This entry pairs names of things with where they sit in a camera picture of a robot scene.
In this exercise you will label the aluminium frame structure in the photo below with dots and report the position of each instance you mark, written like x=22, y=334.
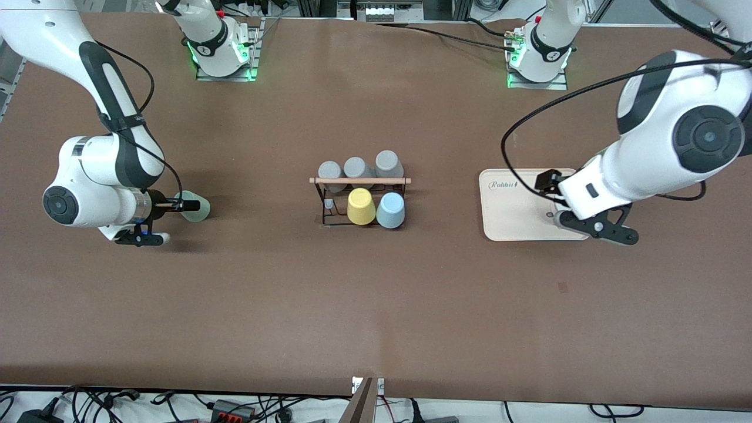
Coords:
x=382, y=9

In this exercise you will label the aluminium side rail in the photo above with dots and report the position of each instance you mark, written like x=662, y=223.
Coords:
x=10, y=82

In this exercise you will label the grey cup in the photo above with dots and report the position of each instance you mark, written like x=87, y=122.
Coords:
x=388, y=162
x=356, y=167
x=330, y=170

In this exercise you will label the yellow cup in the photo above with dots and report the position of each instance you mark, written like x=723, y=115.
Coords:
x=361, y=207

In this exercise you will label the black box with orange buttons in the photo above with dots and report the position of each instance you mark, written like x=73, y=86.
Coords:
x=232, y=409

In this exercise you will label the pale green cup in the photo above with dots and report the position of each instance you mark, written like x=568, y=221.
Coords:
x=202, y=216

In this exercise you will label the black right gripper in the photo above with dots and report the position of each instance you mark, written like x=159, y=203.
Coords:
x=159, y=205

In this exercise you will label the black power adapter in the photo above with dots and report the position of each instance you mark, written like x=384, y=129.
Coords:
x=40, y=416

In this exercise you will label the beige rabbit tray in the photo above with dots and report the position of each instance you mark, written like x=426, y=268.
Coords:
x=517, y=211

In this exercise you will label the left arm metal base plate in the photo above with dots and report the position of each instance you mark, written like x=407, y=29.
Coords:
x=537, y=84

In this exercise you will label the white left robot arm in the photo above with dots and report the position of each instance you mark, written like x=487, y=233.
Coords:
x=658, y=158

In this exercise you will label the light blue cup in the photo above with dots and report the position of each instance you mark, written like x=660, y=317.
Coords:
x=390, y=211

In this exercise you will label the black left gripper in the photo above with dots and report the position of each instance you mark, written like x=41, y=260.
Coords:
x=550, y=181

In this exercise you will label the grey camera stand post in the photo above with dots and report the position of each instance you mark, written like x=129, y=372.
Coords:
x=363, y=405

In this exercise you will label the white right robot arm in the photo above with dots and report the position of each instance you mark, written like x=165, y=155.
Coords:
x=94, y=170

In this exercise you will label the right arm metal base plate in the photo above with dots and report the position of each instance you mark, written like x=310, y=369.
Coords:
x=254, y=41

